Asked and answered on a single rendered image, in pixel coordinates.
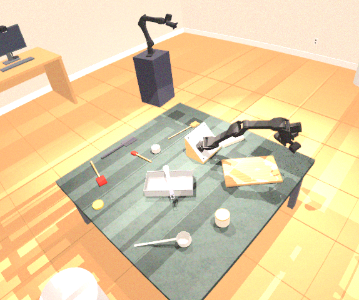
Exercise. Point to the white measuring scoop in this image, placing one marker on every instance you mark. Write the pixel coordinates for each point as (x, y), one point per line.
(183, 239)

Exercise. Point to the red spatula with wooden handle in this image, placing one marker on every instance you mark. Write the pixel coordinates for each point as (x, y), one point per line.
(101, 179)

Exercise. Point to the yellow round disc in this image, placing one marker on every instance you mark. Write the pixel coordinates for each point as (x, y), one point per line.
(98, 204)

